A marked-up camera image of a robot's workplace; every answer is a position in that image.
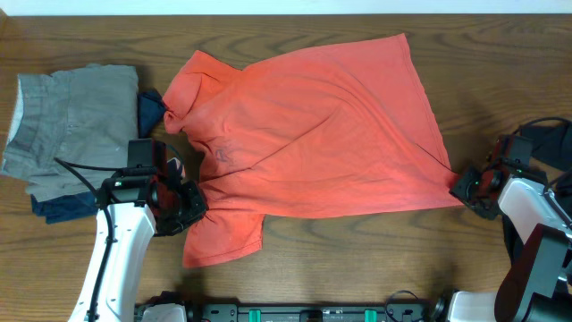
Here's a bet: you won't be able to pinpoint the red orange t-shirt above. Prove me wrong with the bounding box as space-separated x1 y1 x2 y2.
163 34 456 268

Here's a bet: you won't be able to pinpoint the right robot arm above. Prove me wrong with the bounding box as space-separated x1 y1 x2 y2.
445 134 571 322

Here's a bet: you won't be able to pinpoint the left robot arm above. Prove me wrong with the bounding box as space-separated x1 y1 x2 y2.
70 139 207 321

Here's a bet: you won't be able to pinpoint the black garment with logo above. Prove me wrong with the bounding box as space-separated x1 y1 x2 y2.
500 123 572 265

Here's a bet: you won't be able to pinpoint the folded navy garment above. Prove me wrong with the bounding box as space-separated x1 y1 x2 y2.
30 89 166 225

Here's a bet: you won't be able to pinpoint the folded grey shorts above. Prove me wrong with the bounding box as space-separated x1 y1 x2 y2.
1 64 139 201

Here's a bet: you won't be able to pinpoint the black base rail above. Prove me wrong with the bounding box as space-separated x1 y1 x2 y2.
133 292 431 322

